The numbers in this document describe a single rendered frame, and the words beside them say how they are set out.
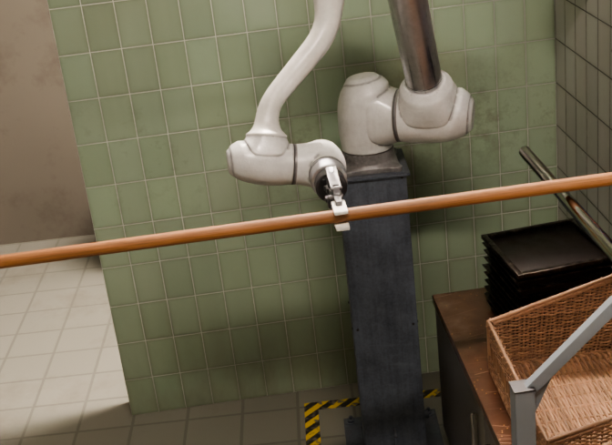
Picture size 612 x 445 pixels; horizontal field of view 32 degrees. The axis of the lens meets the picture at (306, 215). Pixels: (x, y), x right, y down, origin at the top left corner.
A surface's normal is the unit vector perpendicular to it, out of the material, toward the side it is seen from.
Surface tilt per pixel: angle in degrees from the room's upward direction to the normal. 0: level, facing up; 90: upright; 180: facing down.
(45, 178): 90
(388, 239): 90
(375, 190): 90
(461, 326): 0
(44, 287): 0
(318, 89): 90
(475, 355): 0
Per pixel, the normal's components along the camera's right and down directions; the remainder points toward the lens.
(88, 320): -0.11, -0.92
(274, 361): 0.10, 0.38
